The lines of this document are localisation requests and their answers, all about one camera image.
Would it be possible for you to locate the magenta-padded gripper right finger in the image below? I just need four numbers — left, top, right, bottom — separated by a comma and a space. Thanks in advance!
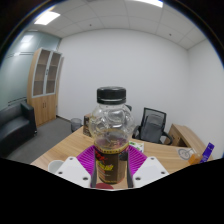
127, 143, 170, 189

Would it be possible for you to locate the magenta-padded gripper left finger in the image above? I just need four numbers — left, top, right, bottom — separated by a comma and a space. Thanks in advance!
54, 143, 98, 189

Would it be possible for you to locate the clear bottle with black cap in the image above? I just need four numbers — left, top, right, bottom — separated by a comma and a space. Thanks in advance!
88, 85, 136, 185

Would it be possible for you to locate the white mug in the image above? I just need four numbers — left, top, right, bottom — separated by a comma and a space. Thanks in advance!
47, 159, 66, 174

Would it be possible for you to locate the white and green leaflet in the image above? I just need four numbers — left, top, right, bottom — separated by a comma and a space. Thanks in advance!
128, 140, 145, 154

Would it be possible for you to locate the round white disc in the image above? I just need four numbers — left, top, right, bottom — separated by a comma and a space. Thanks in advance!
177, 147, 194, 160

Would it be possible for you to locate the black mesh office chair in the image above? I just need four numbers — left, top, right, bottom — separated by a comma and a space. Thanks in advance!
132, 107, 174, 146

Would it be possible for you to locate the grey trash bin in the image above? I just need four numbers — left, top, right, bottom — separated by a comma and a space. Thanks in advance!
70, 117, 83, 133

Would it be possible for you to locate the small dark brown box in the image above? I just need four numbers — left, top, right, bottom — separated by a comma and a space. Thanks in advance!
82, 113, 94, 138

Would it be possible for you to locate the small orange box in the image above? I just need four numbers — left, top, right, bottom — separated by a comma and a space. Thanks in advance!
187, 152, 204, 166

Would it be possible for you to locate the wooden side desk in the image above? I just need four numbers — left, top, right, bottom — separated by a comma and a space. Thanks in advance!
164, 123, 208, 158

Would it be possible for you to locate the purple sign card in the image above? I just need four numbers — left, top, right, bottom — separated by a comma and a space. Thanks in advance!
199, 142, 215, 164

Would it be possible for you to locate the wooden cabinet with glass doors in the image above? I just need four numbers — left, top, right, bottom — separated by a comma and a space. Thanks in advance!
26, 47, 65, 128

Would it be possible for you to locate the black leather sofa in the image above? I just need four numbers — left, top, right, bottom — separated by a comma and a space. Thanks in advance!
0, 101, 38, 158

